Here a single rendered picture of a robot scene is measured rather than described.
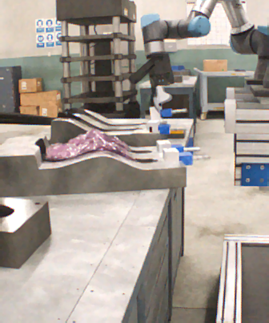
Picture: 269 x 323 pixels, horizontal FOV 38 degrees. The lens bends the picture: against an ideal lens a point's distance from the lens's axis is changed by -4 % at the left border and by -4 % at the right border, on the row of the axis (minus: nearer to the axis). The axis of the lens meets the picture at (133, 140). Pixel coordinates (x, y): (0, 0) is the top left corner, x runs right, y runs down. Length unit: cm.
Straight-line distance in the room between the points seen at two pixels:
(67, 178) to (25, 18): 785
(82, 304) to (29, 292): 9
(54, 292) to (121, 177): 47
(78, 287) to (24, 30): 826
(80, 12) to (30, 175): 461
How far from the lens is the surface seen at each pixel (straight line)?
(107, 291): 61
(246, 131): 122
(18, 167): 102
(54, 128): 140
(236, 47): 184
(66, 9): 559
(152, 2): 801
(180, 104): 718
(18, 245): 68
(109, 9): 542
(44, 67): 855
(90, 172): 101
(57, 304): 59
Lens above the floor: 113
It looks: 12 degrees down
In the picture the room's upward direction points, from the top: 2 degrees counter-clockwise
